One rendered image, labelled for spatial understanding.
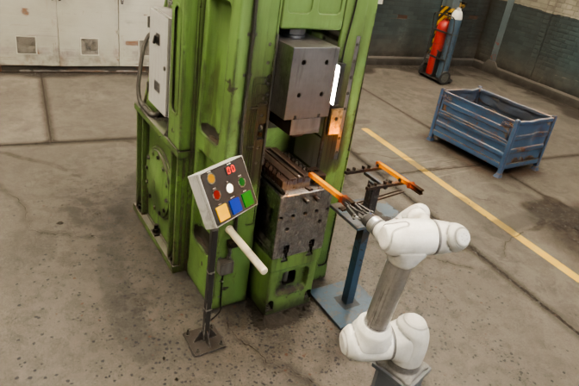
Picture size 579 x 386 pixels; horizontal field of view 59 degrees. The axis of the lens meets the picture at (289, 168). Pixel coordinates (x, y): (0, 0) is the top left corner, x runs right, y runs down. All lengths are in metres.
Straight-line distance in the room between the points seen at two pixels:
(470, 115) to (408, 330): 4.56
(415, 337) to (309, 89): 1.37
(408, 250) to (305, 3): 1.51
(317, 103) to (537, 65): 8.73
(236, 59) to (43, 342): 1.95
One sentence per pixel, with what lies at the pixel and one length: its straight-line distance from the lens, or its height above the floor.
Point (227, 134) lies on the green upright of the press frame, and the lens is 2.83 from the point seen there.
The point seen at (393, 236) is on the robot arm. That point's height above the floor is 1.39.
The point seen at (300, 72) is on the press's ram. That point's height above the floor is 1.63.
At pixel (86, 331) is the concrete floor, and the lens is 3.40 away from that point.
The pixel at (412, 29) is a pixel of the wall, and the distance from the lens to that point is 10.97.
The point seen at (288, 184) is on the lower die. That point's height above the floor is 0.95.
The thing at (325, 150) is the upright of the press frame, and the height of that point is 1.07.
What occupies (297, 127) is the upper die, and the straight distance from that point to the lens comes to 2.86.
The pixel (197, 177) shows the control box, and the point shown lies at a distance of 2.48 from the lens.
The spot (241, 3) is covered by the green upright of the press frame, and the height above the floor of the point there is 1.95.
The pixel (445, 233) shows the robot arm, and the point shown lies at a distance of 1.92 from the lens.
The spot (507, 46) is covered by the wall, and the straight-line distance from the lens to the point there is 11.79.
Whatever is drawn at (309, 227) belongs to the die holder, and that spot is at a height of 0.65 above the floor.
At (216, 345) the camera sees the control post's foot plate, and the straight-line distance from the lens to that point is 3.27.
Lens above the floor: 2.33
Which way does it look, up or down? 26 degrees down
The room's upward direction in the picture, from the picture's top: 9 degrees clockwise
